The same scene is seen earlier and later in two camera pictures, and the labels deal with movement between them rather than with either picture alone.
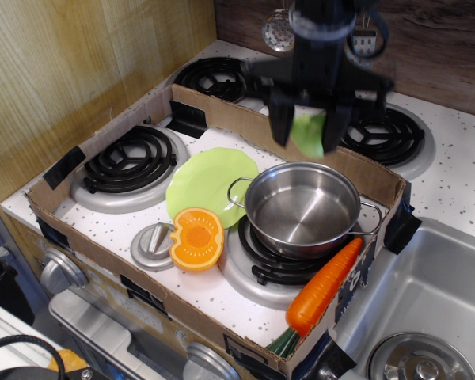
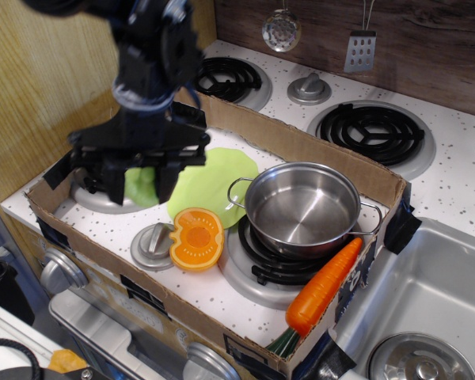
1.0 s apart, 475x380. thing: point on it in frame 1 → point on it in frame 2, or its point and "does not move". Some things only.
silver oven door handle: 98,331 does not move
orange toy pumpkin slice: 198,240 does not move
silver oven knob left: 60,274 does not move
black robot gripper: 319,73 → 168,138
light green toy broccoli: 307,133 → 140,185
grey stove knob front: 150,247 does not move
